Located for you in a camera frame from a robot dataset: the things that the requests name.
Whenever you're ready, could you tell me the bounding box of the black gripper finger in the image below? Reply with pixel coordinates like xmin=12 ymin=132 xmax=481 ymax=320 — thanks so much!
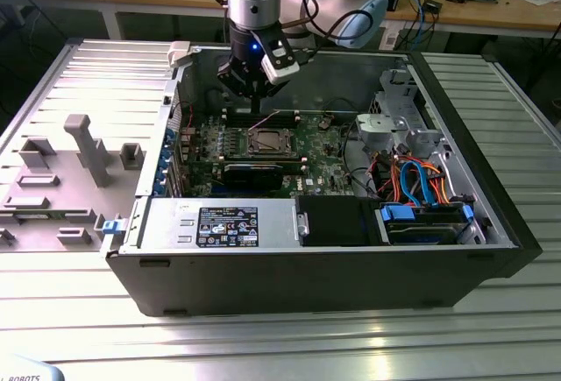
xmin=256 ymin=79 xmax=290 ymax=115
xmin=217 ymin=60 xmax=259 ymax=115

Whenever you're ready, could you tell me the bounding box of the metal locking lever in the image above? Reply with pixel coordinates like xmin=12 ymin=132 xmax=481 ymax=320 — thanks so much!
xmin=250 ymin=147 xmax=296 ymax=158
xmin=247 ymin=109 xmax=284 ymax=131

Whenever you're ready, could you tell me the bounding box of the metal socket cover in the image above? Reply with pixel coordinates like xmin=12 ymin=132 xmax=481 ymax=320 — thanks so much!
xmin=247 ymin=129 xmax=293 ymax=153

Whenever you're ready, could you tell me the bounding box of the RAM slot bank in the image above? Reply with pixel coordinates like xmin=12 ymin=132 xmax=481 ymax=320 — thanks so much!
xmin=217 ymin=156 xmax=308 ymax=173
xmin=224 ymin=110 xmax=302 ymax=129

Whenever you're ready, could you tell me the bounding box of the CPU socket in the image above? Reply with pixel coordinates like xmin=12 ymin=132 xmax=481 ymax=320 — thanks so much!
xmin=245 ymin=126 xmax=295 ymax=157

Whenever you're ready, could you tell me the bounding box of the white plastic case latch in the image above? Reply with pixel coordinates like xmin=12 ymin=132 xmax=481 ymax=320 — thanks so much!
xmin=168 ymin=41 xmax=194 ymax=69

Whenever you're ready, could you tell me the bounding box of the black graphics card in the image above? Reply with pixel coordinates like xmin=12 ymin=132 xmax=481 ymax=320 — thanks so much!
xmin=222 ymin=162 xmax=285 ymax=192

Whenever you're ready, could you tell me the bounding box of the green motherboard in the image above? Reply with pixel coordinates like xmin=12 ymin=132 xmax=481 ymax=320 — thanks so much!
xmin=177 ymin=111 xmax=372 ymax=201

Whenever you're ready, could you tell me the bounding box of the blue card retainer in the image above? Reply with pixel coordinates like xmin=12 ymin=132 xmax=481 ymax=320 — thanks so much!
xmin=153 ymin=129 xmax=176 ymax=201

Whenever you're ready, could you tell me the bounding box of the silver metal drive cage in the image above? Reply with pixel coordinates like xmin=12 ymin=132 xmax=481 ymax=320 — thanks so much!
xmin=370 ymin=67 xmax=444 ymax=159

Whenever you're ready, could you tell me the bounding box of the white label card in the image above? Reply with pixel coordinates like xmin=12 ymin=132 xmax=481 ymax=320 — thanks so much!
xmin=381 ymin=28 xmax=399 ymax=52

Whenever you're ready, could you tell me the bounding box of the silver power supply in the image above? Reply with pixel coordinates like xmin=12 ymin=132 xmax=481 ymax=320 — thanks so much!
xmin=138 ymin=198 xmax=306 ymax=253

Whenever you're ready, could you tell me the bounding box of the blue plastic clip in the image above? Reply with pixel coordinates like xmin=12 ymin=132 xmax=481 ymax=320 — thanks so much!
xmin=103 ymin=218 xmax=127 ymax=237

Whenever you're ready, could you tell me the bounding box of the black PC case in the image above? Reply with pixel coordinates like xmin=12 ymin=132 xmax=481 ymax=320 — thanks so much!
xmin=104 ymin=39 xmax=544 ymax=319

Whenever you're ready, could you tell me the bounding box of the hard disk in blue carrier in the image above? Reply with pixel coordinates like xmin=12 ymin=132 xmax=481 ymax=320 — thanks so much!
xmin=376 ymin=203 xmax=477 ymax=246

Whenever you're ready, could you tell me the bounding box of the grey parts rack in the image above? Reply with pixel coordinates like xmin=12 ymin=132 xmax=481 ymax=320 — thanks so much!
xmin=0 ymin=113 xmax=146 ymax=253

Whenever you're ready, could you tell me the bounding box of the wooden workbench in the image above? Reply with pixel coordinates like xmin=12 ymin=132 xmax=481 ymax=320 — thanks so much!
xmin=0 ymin=0 xmax=561 ymax=56

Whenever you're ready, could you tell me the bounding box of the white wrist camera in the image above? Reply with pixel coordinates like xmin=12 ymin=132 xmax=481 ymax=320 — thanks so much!
xmin=260 ymin=39 xmax=302 ymax=85

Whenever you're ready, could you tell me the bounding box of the thin black looped wire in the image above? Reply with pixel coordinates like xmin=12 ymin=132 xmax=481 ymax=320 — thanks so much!
xmin=323 ymin=98 xmax=357 ymax=116

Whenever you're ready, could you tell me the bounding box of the silver metal bracket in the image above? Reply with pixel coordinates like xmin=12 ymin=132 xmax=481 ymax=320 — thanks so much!
xmin=354 ymin=112 xmax=408 ymax=155

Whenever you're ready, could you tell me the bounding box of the orange red wire bundle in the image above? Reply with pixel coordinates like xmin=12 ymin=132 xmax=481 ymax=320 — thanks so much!
xmin=427 ymin=161 xmax=461 ymax=205
xmin=374 ymin=155 xmax=402 ymax=203

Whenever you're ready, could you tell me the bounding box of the blue data wire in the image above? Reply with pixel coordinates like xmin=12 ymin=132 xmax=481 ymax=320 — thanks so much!
xmin=401 ymin=159 xmax=439 ymax=207

